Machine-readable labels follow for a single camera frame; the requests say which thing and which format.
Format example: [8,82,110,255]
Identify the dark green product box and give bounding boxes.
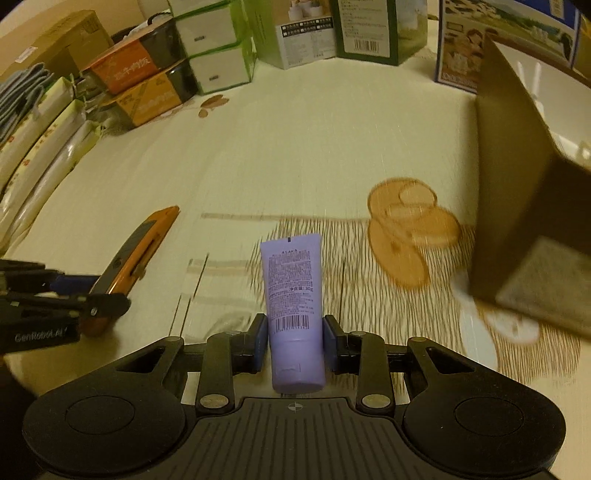
[334,0,428,66]

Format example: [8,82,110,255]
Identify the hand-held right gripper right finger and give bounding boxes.
[322,315,478,410]

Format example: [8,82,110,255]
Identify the orange black boxes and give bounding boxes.
[82,20,186,92]

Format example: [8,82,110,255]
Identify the cream printed tablecloth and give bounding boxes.
[0,14,591,418]

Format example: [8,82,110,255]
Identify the orange utility knife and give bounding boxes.
[80,206,180,339]

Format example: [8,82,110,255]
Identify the purple cream tube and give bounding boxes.
[259,233,327,394]

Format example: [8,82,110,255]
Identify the brown shoe box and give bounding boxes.
[468,39,591,345]

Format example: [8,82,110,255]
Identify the blue milk carton box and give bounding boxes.
[433,0,581,96]

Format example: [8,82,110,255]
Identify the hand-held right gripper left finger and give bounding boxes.
[115,314,269,415]

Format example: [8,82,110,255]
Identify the yellow label instant meal bowl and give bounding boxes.
[99,59,202,131]

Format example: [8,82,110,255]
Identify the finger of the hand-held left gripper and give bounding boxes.
[0,258,102,296]
[0,294,132,325]

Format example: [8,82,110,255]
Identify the brown cardboard box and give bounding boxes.
[0,10,115,87]

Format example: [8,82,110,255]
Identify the grey folded cloth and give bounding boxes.
[0,65,64,145]

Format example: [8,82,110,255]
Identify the black rope handle bag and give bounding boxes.
[115,11,175,43]

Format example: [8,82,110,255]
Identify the white and green product box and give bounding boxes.
[244,0,339,71]

